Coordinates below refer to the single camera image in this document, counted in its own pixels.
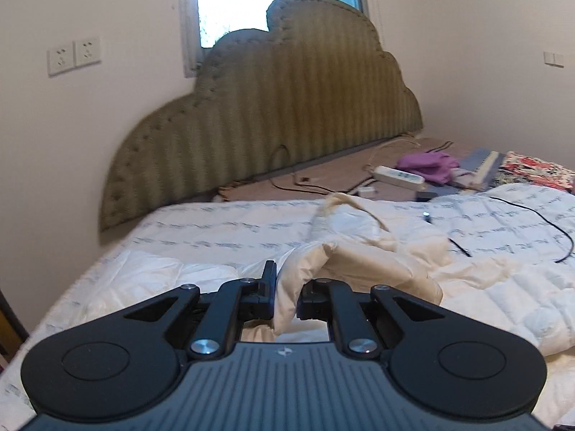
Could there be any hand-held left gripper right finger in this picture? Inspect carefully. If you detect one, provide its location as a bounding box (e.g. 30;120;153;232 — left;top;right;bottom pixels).
298;278;446;361

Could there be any blue striped cloth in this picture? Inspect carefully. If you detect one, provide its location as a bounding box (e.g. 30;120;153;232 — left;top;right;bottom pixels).
451;148;507;190

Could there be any window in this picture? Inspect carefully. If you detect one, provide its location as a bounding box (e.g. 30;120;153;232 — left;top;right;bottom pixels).
180;0;370;77

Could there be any green striped headboard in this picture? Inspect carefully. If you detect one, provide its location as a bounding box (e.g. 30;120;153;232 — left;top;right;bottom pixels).
99;0;425;233

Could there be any purple cloth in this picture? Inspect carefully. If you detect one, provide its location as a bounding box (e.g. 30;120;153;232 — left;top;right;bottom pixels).
397;151;460;185

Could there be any thin black cable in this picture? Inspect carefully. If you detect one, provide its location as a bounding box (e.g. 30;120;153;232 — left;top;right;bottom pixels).
268;144;334;195

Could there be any red floral cloth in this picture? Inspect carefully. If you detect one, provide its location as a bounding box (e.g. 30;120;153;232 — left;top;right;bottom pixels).
496;151;575;195

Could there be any white power strip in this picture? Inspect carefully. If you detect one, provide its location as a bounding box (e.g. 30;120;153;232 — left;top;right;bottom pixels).
373;164;426;186

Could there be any cream padded garment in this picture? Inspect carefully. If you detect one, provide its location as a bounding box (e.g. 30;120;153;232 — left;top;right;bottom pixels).
243;192;522;343

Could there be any long black cable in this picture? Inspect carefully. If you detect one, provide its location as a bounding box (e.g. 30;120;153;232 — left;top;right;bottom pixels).
484;195;575;264

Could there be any white wall socket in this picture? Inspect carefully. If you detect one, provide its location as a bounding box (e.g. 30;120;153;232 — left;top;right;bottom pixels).
48;45;75;77
73;38;102;68

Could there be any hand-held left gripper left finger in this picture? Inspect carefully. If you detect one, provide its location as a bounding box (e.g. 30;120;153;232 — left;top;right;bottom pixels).
121;260;278;361

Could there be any brown wooden furniture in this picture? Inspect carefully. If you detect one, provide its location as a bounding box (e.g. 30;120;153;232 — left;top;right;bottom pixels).
0;286;30;371

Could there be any white printed quilt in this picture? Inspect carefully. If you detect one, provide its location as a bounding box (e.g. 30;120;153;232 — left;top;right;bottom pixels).
0;183;575;431

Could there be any brown bed sheet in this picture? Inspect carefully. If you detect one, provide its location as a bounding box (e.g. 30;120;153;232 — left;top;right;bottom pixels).
216;136;508;203

